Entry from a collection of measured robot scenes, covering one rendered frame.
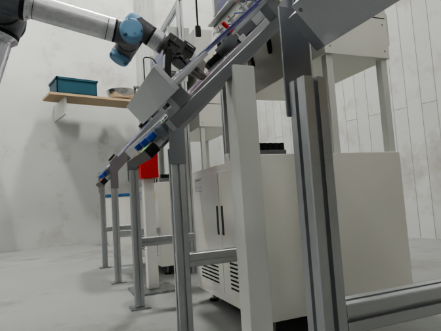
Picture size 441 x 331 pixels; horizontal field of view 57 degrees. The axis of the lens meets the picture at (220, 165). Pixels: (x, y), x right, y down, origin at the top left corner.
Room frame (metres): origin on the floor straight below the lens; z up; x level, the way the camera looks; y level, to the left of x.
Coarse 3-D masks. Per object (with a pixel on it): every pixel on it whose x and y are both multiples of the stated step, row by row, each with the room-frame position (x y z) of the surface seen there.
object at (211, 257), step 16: (176, 144) 1.21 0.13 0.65; (272, 144) 1.56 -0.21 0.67; (128, 160) 1.93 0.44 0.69; (176, 160) 1.21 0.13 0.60; (224, 160) 1.70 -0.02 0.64; (128, 176) 1.93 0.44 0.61; (144, 240) 1.91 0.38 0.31; (160, 240) 1.95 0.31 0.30; (192, 240) 2.00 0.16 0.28; (192, 256) 1.23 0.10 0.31; (208, 256) 1.25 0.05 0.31; (224, 256) 1.28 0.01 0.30
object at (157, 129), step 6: (156, 126) 1.28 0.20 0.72; (150, 132) 1.38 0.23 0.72; (156, 132) 1.33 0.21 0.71; (162, 132) 1.29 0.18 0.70; (156, 138) 1.38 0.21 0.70; (162, 138) 1.35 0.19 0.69; (132, 144) 1.68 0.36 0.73; (156, 144) 1.45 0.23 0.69; (126, 150) 1.83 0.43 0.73; (132, 150) 1.76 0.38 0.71; (132, 156) 1.85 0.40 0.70
